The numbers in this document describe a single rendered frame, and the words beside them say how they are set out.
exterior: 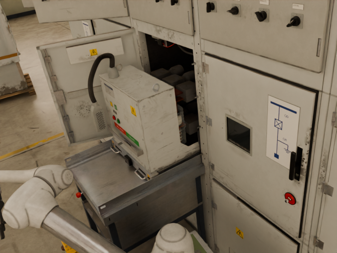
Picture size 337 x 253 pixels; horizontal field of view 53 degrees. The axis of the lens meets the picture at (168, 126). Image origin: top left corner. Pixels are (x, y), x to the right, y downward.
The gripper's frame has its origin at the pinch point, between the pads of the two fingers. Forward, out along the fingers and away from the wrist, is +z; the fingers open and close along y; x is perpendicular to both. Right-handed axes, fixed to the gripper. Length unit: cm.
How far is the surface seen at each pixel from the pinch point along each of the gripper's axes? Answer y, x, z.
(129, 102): 62, -60, -30
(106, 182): 59, -8, -10
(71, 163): 51, 10, -36
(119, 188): 62, -15, -1
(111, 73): 65, -53, -57
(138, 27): 89, -67, -82
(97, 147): 68, 2, -40
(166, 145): 83, -46, -7
